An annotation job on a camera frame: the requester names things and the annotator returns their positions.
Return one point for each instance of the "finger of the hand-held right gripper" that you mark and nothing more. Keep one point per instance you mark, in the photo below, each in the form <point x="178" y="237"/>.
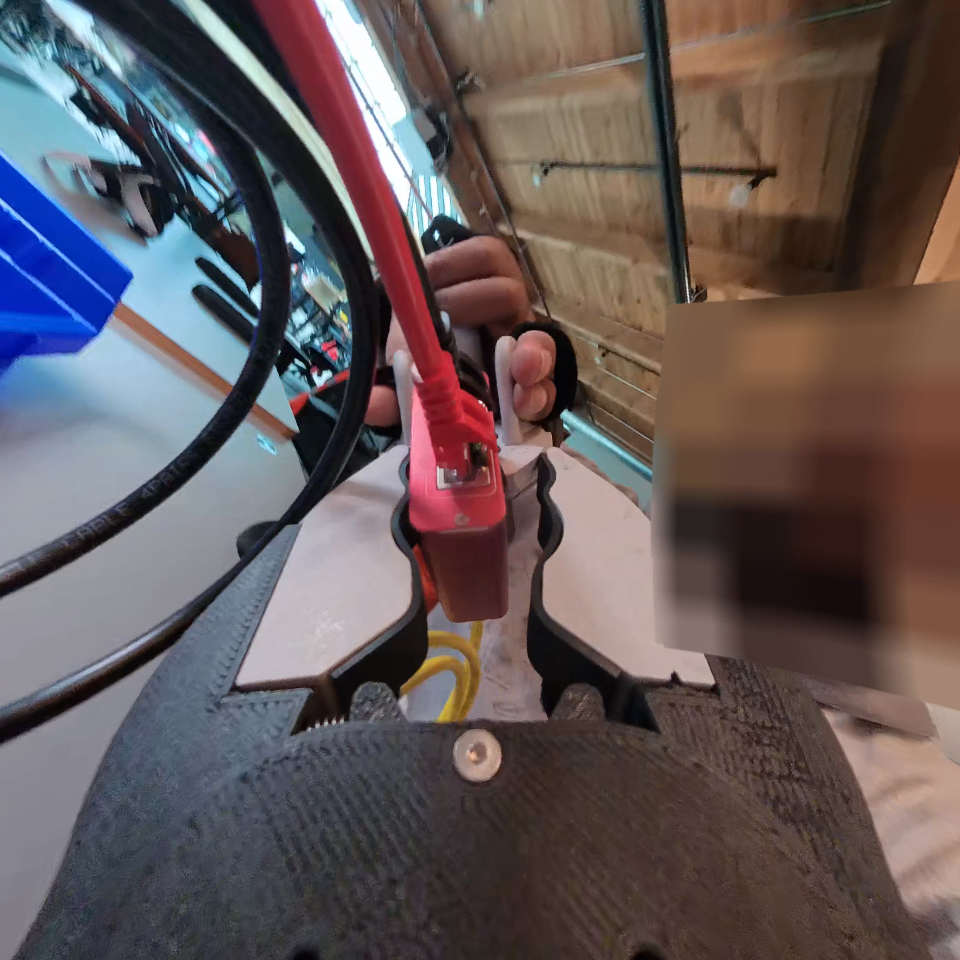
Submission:
<point x="403" y="390"/>
<point x="508" y="390"/>

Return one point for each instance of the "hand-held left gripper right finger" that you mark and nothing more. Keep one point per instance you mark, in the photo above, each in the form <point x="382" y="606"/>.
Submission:
<point x="600" y="570"/>

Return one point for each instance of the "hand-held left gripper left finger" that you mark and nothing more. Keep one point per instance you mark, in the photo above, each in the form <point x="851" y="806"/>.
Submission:
<point x="330" y="592"/>

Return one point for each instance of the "red metal ethernet adapter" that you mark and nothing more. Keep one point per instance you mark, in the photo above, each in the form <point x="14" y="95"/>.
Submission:
<point x="465" y="502"/>

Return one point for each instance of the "blue plastic storage bin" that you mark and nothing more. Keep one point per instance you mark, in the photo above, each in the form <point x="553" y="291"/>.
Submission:
<point x="45" y="285"/>

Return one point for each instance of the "person's right hand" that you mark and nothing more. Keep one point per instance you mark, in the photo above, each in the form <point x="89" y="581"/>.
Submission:
<point x="480" y="277"/>

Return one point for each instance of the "black desk grommet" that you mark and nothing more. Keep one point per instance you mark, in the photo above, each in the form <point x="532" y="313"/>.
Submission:
<point x="266" y="444"/>

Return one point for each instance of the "white side table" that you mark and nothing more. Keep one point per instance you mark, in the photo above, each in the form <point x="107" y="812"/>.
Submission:
<point x="150" y="247"/>

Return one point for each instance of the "person's torso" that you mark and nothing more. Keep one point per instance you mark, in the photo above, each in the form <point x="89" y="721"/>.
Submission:
<point x="900" y="825"/>

